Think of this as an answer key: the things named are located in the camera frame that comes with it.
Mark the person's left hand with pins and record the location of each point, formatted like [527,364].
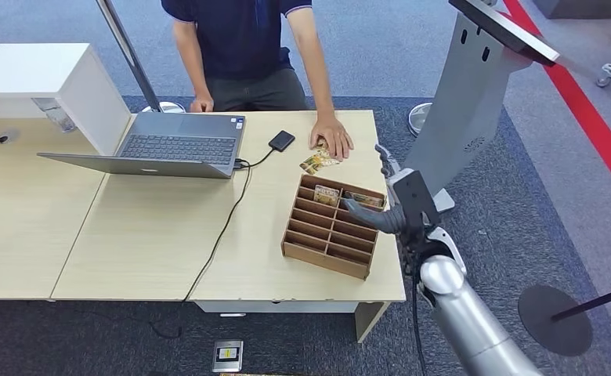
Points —
[332,134]

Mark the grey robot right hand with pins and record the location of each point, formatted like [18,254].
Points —
[381,220]

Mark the person's right hand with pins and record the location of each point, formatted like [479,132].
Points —
[201,105]

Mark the hotel key card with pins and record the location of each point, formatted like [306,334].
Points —
[309,165]
[326,195]
[329,161]
[363,200]
[321,147]

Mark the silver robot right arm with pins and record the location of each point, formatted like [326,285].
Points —
[466,316]

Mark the person's left forearm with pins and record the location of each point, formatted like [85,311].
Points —
[310,62]

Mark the person's right forearm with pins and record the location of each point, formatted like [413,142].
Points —
[194,62]

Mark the black card reader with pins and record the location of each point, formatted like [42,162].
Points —
[281,140]

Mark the brown wooden card organizer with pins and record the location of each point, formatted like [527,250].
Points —
[326,238]

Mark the person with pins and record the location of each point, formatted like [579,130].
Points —
[243,41]

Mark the round silver stanchion base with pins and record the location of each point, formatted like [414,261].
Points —
[419,119]
[168,107]

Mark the grey open laptop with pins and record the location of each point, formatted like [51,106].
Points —
[181,145]

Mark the silver stanchion pole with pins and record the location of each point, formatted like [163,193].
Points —
[129,52]

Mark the wooden desk leg panel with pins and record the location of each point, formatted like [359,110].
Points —
[369,319]

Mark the grey kiosk stand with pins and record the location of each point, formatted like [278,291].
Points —
[456,119]

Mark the clear tape strip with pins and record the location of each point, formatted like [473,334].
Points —
[54,113]

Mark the white cabinet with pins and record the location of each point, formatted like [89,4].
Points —
[41,78]

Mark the round black stanchion base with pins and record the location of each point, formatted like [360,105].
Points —
[554,322]

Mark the silver floor socket box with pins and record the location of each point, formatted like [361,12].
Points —
[227,355]

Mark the dark kiosk screen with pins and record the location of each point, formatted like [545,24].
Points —
[508,28]

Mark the black stanchion pole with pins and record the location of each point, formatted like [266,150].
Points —
[596,301]

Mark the right wrist camera on black mount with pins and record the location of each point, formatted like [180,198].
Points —
[414,200]

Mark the white under-desk rail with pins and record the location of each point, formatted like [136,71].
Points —
[274,306]

